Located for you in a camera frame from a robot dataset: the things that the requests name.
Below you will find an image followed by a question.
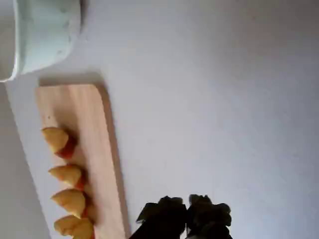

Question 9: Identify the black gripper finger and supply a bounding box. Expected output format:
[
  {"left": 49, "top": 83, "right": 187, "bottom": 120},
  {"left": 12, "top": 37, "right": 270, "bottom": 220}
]
[
  {"left": 131, "top": 196, "right": 189, "bottom": 239},
  {"left": 186, "top": 194, "right": 234, "bottom": 239}
]

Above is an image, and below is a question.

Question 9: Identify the yellow apple slice red skin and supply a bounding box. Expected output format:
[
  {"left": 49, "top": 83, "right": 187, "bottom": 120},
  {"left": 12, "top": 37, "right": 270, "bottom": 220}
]
[
  {"left": 47, "top": 163, "right": 87, "bottom": 191},
  {"left": 50, "top": 188, "right": 89, "bottom": 220},
  {"left": 41, "top": 126, "right": 77, "bottom": 160},
  {"left": 53, "top": 215, "right": 96, "bottom": 239}
]

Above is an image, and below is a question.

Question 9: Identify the light wooden cutting board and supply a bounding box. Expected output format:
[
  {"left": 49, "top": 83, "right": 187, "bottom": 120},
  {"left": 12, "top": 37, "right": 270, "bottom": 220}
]
[{"left": 34, "top": 83, "right": 133, "bottom": 239}]

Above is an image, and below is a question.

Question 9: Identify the white ceramic bowl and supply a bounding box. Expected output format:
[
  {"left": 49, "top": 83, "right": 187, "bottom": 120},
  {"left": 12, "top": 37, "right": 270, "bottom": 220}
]
[{"left": 0, "top": 0, "right": 82, "bottom": 83}]

